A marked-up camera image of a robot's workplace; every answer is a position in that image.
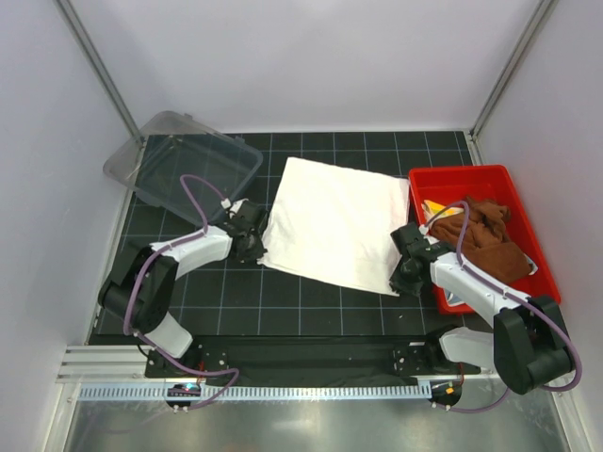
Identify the blue white cloth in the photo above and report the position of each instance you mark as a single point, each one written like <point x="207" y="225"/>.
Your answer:
<point x="453" y="300"/>

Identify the right aluminium frame post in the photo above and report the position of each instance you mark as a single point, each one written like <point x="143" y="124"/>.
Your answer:
<point x="527" y="38"/>

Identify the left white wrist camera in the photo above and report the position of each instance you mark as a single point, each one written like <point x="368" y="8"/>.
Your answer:
<point x="236" y="206"/>

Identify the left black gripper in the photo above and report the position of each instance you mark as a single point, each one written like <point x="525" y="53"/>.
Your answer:
<point x="255" y="253"/>

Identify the aluminium frame post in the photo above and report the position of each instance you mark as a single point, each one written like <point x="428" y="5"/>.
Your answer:
<point x="527" y="38"/>
<point x="93" y="57"/>

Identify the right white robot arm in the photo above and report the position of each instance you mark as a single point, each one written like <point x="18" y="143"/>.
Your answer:
<point x="528" y="345"/>

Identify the red plastic bin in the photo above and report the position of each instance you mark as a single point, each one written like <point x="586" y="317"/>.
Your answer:
<point x="446" y="185"/>

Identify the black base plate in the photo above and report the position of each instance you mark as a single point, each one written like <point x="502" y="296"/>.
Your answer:
<point x="321" y="360"/>

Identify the left aluminium frame post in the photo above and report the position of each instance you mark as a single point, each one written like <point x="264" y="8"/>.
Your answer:
<point x="93" y="57"/>

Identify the aluminium rail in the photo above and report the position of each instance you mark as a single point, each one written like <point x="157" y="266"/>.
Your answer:
<point x="101" y="364"/>

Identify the brown towel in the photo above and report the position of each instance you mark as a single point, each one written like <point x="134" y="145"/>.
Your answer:
<point x="487" y="245"/>

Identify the white towel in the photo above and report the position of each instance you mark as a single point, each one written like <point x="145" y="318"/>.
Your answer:
<point x="333" y="225"/>

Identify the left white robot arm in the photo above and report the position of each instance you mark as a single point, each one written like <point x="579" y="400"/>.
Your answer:
<point x="139" y="286"/>

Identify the colourful patterned cloth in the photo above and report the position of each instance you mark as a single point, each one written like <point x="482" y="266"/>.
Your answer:
<point x="433" y="209"/>

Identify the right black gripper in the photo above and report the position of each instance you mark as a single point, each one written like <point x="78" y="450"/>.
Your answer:
<point x="399" y="282"/>

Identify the slotted cable duct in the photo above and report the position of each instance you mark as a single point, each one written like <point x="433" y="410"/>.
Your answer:
<point x="173" y="392"/>

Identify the clear plastic container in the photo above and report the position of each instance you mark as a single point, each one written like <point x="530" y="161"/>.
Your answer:
<point x="175" y="156"/>

